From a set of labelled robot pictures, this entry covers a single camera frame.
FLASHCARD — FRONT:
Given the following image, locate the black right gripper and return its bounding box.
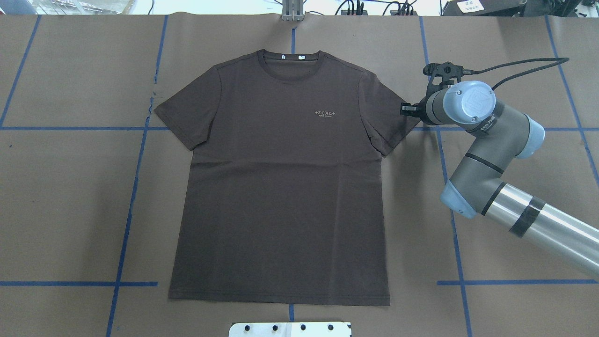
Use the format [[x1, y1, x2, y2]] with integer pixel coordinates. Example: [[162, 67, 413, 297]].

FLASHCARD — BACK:
[[400, 103, 427, 118]]

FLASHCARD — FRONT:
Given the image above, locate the brown t-shirt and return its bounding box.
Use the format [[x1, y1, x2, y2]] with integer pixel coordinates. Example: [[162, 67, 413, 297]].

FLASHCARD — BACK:
[[154, 50, 419, 307]]

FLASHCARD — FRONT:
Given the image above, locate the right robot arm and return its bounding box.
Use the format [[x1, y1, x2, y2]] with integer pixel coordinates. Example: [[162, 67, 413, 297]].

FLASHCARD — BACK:
[[401, 81, 599, 280]]

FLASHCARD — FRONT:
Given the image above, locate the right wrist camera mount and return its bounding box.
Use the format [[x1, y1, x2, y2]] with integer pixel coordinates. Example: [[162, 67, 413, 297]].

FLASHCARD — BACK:
[[422, 61, 465, 92]]

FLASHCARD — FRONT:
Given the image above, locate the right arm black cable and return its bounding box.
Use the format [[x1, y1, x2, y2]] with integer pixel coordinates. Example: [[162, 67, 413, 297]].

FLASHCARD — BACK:
[[461, 57, 570, 90]]

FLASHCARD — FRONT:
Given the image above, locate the aluminium frame post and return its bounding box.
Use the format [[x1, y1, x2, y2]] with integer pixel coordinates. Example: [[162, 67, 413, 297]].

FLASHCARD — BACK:
[[278, 0, 306, 22]]

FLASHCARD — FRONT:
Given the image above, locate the white pedestal column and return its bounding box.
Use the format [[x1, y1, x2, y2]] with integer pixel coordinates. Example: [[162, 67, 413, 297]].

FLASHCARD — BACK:
[[228, 322, 353, 337]]

